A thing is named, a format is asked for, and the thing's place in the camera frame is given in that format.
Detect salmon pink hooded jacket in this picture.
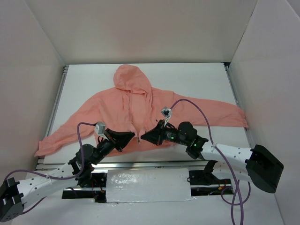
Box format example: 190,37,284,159
35,64,248,156

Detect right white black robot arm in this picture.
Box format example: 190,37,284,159
141,120,284,194

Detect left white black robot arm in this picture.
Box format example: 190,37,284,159
0,129,135,222

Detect white foil covered panel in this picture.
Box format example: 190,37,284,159
106,168,192,203

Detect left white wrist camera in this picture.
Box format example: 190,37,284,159
94,121,106,136

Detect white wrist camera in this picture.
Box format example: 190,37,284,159
94,121,106,136
161,106,173,126

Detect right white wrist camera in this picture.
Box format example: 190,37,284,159
161,106,173,126

